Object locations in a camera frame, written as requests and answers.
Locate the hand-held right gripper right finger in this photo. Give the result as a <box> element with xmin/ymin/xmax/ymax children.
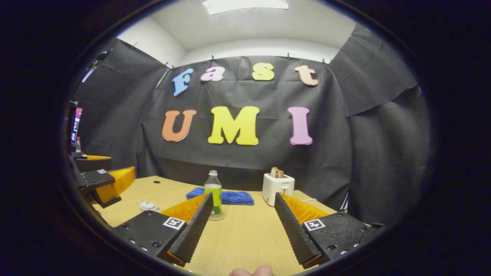
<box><xmin>274</xmin><ymin>192</ymin><xmax>384</xmax><ymax>269</ymax></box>

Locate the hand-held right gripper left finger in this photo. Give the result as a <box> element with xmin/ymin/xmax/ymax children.
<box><xmin>113</xmin><ymin>192</ymin><xmax>214</xmax><ymax>268</ymax></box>

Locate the clear green-label water bottle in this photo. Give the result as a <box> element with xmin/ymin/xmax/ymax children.
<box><xmin>204</xmin><ymin>170</ymin><xmax>223</xmax><ymax>217</ymax></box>

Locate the computer monitor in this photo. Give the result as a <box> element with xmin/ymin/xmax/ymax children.
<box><xmin>70</xmin><ymin>107</ymin><xmax>83</xmax><ymax>154</ymax></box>

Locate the white toaster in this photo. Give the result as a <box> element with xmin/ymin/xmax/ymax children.
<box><xmin>262</xmin><ymin>173</ymin><xmax>295</xmax><ymax>207</ymax></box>

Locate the blue towel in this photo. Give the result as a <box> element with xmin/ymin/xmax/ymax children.
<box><xmin>186</xmin><ymin>187</ymin><xmax>255</xmax><ymax>206</ymax></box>

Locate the black backdrop cloth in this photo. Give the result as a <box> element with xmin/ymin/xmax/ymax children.
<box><xmin>71</xmin><ymin>24</ymin><xmax>432</xmax><ymax>227</ymax></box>

